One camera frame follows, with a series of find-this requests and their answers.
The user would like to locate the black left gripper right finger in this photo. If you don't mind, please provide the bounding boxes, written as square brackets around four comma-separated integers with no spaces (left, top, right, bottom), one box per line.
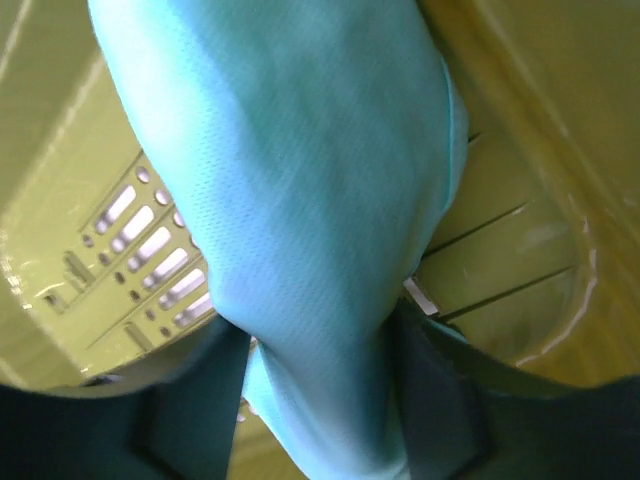
[387,299,639,479]

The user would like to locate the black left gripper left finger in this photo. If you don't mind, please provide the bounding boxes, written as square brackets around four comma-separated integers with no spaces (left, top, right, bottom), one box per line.
[1,316,250,479]

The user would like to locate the teal t shirt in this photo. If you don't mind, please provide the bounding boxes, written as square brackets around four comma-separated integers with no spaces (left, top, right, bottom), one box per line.
[89,1,468,479]

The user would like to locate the olive green plastic bin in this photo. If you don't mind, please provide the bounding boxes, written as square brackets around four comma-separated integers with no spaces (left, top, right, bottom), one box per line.
[1,1,639,479]

